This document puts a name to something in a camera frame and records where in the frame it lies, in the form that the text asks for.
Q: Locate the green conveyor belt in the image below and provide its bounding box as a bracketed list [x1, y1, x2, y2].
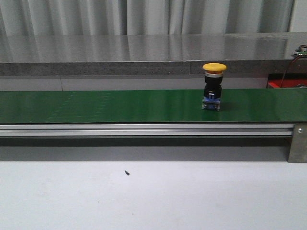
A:
[0, 88, 307, 124]

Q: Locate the metal conveyor support bracket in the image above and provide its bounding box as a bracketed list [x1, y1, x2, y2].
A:
[288, 124, 307, 163]

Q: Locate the aluminium conveyor side rail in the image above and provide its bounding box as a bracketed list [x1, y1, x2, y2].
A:
[0, 123, 294, 137]

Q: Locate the grey stone counter slab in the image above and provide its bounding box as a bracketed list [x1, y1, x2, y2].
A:
[0, 32, 307, 76]

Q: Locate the grey pleated curtain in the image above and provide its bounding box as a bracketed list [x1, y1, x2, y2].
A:
[0, 0, 294, 36]

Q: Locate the small green circuit board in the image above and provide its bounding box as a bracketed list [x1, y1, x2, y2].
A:
[292, 45, 307, 58]

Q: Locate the red bin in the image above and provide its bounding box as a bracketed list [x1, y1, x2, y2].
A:
[267, 73, 307, 88]

